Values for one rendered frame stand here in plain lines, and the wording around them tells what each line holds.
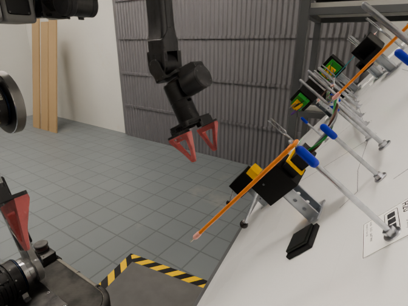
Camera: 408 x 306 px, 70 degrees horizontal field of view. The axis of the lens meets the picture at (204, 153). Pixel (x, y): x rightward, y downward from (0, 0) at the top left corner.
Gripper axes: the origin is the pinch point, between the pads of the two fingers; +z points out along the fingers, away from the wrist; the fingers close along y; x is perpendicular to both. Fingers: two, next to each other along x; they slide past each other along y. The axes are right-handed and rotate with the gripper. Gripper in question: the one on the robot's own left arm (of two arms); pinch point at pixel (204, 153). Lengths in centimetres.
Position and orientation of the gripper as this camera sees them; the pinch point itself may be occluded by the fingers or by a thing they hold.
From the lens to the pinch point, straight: 76.5
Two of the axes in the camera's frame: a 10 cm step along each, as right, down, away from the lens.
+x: -7.2, 2.9, 6.4
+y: 5.7, -2.9, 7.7
